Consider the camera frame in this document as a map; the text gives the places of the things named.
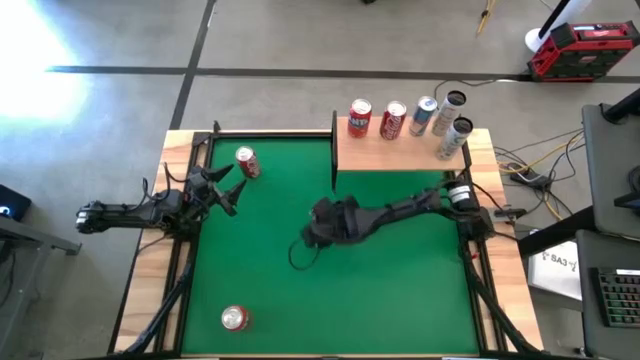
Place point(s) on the black case with blue light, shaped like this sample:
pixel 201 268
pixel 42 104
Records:
pixel 15 200

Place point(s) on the black backlit keyboard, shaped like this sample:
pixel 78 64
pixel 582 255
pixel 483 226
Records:
pixel 620 300

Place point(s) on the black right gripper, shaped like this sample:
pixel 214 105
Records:
pixel 345 222

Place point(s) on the red Coca-Cola can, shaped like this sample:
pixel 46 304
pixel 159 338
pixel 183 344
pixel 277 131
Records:
pixel 392 125
pixel 248 162

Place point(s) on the white SA3 paper sign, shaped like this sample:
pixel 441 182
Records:
pixel 550 275

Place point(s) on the black desk device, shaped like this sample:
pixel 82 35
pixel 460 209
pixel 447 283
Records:
pixel 629 202

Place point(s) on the red black tool case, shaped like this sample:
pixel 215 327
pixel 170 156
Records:
pixel 585 50

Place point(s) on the black power strip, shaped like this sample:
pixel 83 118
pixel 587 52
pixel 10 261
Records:
pixel 530 177

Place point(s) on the black aluminium table frame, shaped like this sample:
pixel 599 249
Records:
pixel 186 280

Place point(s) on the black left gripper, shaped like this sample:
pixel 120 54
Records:
pixel 202 192

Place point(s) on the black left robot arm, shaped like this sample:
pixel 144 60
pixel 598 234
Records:
pixel 125 214

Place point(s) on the orange-red Fanta can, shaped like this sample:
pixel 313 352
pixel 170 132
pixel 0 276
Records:
pixel 359 122

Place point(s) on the grey desk top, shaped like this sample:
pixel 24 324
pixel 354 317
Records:
pixel 610 165
pixel 587 300

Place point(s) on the tall white printed can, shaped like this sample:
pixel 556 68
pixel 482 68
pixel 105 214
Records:
pixel 452 142
pixel 447 117

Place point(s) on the grey metal bench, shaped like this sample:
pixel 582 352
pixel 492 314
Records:
pixel 40 239

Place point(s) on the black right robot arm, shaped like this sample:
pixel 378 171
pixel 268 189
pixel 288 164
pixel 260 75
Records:
pixel 410 207

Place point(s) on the green table mat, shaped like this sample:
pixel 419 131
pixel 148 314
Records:
pixel 300 300

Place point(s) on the red soda can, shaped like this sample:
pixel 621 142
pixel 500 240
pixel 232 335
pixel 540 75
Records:
pixel 233 317

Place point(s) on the blue silver Red Bull can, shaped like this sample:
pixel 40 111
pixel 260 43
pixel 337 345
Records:
pixel 422 120

